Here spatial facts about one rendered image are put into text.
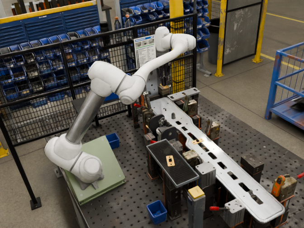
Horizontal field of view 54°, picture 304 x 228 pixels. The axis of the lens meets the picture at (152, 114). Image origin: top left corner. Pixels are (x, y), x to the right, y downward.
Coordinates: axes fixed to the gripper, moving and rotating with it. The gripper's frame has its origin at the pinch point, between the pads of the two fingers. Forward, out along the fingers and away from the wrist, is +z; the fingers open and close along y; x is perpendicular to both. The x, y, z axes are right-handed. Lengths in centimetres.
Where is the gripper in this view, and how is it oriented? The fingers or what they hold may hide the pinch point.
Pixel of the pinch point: (163, 81)
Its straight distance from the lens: 227.8
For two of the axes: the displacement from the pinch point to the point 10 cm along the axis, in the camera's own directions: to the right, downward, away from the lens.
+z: 0.6, 8.3, 5.5
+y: 9.0, -2.9, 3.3
